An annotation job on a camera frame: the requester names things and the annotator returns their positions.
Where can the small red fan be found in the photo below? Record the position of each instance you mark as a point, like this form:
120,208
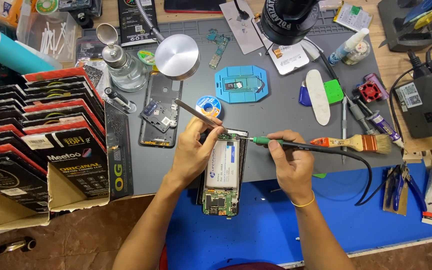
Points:
369,91

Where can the yellow rubber wristband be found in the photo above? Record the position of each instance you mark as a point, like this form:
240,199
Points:
306,204

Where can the thin silver screwdriver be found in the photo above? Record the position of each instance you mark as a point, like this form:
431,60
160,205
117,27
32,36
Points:
344,123

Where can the white dropper bottle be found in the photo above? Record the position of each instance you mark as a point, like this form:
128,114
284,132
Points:
347,47

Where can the silver gooseneck lamp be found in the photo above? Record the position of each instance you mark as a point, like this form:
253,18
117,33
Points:
177,56

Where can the grey silicone work mat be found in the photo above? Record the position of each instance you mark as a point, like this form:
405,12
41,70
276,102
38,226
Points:
276,116

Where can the blue plastic pick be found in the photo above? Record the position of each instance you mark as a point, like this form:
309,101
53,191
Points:
305,95

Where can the black power supply box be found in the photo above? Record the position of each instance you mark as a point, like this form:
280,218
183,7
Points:
428,103

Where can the glass pump dispenser bottle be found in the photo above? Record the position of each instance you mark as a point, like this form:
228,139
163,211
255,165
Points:
122,63

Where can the black product packet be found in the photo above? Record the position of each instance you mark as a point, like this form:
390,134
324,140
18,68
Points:
137,22

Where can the green circuit board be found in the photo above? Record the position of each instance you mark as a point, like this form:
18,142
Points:
218,47

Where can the blue solder wick spool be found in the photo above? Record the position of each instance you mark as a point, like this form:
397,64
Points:
208,107

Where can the grey metal plate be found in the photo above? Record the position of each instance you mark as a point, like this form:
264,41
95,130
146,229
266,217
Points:
238,30

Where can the cardboard boxes of screen packets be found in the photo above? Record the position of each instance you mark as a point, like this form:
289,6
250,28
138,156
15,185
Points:
39,142

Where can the white phone screen panel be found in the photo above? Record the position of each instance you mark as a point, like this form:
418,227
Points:
287,58

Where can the black phone back frame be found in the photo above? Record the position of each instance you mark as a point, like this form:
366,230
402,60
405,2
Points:
159,112

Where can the clear box of cotton swabs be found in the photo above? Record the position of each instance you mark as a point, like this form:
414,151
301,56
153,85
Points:
49,37

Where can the purple label flux syringe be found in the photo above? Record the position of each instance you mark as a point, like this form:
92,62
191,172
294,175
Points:
384,126

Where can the green solder spool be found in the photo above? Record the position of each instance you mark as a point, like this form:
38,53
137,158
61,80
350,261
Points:
47,5

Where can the silver metal tweezers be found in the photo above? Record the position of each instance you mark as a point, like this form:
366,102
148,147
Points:
197,111

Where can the teal white tube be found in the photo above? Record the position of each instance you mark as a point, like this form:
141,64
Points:
13,50

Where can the green plastic block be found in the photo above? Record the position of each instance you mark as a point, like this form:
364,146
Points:
334,92

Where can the dark red-edged phone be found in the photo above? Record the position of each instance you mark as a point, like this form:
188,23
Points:
193,5

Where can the green grip soldering iron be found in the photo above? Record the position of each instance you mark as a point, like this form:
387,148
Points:
313,147

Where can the blue hexagonal board fixture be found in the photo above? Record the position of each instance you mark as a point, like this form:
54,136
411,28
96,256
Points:
241,84

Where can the blue table mat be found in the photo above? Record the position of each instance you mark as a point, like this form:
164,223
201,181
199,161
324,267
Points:
246,225

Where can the person's left hand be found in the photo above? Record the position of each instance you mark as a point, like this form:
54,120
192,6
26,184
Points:
191,153

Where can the purple cylindrical cell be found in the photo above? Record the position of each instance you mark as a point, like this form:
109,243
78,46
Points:
377,82

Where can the grey hand tool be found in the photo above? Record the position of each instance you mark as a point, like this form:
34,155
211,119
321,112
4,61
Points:
360,114

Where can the white oval pry tool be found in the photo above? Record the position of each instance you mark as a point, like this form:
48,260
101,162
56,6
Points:
318,97

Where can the opened black smartphone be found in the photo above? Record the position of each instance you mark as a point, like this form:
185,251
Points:
219,200

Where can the white green phone battery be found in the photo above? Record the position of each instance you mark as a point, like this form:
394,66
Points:
353,17

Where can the small clear jar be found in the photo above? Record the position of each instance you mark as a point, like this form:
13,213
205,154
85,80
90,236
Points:
359,52

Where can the person's right hand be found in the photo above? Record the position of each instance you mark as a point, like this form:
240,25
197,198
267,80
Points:
294,168

